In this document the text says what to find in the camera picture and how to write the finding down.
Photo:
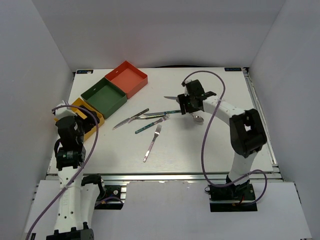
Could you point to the green box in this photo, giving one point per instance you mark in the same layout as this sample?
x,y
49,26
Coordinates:
x,y
105,97

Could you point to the red box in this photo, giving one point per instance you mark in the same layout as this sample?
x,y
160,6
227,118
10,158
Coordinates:
x,y
128,78

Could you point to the pink handled knife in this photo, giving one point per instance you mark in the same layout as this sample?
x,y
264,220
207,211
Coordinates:
x,y
175,98

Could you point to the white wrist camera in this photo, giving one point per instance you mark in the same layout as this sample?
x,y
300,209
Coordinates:
x,y
63,112
185,85

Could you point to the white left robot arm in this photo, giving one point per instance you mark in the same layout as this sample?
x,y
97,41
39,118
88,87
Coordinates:
x,y
77,193

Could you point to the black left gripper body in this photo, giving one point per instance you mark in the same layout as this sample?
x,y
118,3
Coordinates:
x,y
80,136

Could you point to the green handled fork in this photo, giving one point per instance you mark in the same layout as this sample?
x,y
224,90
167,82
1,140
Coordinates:
x,y
162,119

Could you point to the brown handled knife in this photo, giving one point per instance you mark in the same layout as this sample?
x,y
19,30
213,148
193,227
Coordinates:
x,y
127,119

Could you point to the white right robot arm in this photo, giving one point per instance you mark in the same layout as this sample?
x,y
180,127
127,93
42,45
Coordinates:
x,y
247,134

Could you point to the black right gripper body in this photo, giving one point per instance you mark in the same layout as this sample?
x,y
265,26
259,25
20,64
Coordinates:
x,y
189,105

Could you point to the green handled knife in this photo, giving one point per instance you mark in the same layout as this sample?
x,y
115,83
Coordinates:
x,y
162,113

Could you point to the yellow box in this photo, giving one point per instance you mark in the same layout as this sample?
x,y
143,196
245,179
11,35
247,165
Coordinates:
x,y
79,102

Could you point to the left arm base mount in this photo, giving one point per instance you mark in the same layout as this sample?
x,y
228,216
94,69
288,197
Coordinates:
x,y
110,195

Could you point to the pink handled fork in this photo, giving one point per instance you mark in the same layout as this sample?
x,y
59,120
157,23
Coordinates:
x,y
156,134

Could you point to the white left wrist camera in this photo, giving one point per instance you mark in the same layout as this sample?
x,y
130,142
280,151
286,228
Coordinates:
x,y
63,112

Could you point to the aluminium table frame rail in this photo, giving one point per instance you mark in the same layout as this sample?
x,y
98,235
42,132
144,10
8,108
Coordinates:
x,y
258,106

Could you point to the brown handled spoon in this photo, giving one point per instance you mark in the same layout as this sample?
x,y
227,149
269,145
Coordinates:
x,y
196,118

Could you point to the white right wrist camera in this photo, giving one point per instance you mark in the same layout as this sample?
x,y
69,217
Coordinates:
x,y
185,85

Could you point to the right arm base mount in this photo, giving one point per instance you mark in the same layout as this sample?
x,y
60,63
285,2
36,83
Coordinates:
x,y
233,198

